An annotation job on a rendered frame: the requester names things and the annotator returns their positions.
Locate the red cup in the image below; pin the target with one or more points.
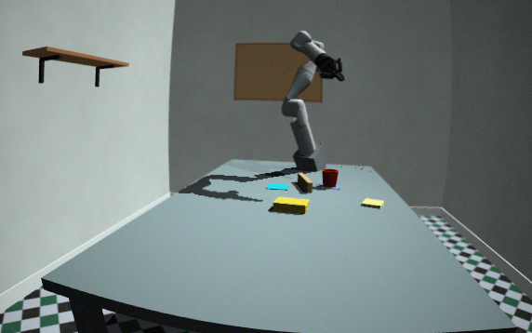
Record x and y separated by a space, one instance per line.
330 177

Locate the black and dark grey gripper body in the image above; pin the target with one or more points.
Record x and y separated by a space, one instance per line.
322 60

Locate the pale yellow square pad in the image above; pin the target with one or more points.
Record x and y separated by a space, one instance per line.
373 203

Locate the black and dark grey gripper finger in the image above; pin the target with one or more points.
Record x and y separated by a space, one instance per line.
330 76
339 62

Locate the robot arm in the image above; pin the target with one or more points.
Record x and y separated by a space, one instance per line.
304 76

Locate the yellow sponge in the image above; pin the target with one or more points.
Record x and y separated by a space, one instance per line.
291 205

